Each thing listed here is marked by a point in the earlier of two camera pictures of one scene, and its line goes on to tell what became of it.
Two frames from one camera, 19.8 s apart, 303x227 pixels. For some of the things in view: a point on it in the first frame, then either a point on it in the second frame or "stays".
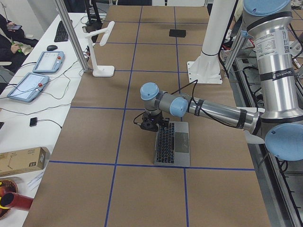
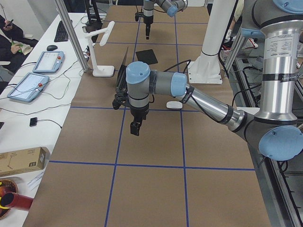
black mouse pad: x=178 y=33 to x=147 y=56
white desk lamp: x=100 y=71 stays
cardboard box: x=14 y=162 stays
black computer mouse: x=51 y=48 stays
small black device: x=33 y=121 stays
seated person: x=13 y=44 stays
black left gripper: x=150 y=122 to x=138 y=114
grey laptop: x=172 y=144 to x=121 y=86
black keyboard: x=61 y=35 stays
